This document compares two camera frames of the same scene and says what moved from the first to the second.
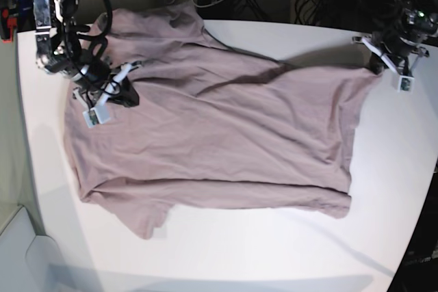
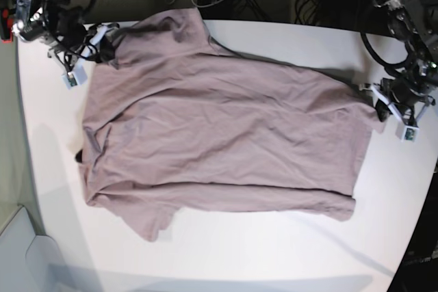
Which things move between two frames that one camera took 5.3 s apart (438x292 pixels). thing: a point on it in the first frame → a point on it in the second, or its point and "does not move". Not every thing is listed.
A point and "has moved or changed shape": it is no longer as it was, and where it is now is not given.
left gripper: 96,74 → 73,32
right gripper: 399,42 → 403,90
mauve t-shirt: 215,128 has moved or changed shape
